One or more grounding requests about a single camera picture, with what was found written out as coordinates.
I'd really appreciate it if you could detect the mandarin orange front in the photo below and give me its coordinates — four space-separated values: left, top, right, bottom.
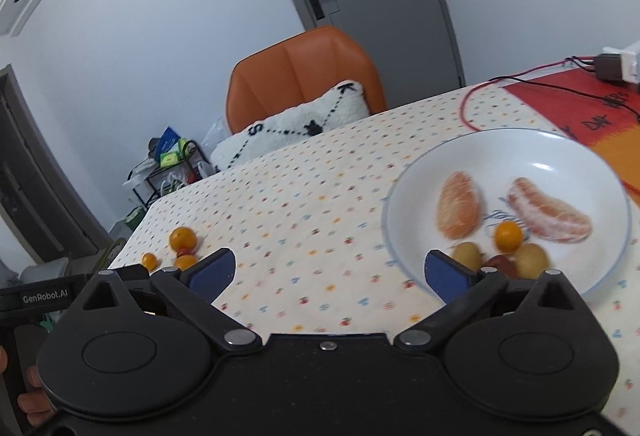
174 253 198 271

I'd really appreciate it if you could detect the mandarin orange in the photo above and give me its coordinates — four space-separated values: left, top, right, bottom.
169 227 198 253
174 253 198 271

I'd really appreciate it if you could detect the green-brown round fruit back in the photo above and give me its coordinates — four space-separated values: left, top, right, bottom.
451 242 484 271

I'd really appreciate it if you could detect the green-brown round fruit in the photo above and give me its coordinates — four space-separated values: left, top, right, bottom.
513 243 550 279
451 242 484 271

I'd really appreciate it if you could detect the red cherry tomato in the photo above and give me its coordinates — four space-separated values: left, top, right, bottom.
485 255 518 279

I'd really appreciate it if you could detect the mandarin orange back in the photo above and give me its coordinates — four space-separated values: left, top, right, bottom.
169 227 198 253

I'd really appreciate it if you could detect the small kumquat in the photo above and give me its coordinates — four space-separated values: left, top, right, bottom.
494 220 524 253
141 253 158 272

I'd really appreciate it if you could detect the green-brown round fruit front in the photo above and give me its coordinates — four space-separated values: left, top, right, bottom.
513 243 550 279

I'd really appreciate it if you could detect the peeled citrus segment small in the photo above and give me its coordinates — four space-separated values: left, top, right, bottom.
436 172 482 240

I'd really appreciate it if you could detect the peeled citrus segment large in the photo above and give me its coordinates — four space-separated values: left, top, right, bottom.
506 177 592 243

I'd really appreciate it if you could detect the person's left hand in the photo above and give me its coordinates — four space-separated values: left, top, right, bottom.
1 347 54 430

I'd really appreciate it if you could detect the black metal shelf rack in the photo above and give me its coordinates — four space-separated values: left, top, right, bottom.
122 139 212 210

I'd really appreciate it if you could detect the floral tablecloth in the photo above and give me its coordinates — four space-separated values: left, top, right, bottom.
106 83 640 434

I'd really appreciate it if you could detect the clear plastic bag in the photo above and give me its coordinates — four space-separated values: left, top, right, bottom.
200 116 231 153

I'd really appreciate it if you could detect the white plate blue rim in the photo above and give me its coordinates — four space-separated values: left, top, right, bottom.
382 128 632 295

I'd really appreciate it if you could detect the orange chair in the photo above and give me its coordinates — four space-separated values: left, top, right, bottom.
226 26 387 134

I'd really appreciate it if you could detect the white black fluffy pillow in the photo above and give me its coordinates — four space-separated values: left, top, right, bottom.
209 80 370 172

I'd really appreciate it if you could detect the red orange cat mat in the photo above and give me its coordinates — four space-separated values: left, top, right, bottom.
502 69 640 202

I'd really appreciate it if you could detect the dark power adapter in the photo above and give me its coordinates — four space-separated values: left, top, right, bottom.
593 52 624 83

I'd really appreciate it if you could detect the white power strip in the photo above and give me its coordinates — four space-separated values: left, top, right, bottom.
602 40 640 84

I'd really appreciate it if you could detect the red cable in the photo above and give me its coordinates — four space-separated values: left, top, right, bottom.
459 58 640 197

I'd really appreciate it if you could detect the black cable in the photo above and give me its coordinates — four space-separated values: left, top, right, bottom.
489 54 640 124

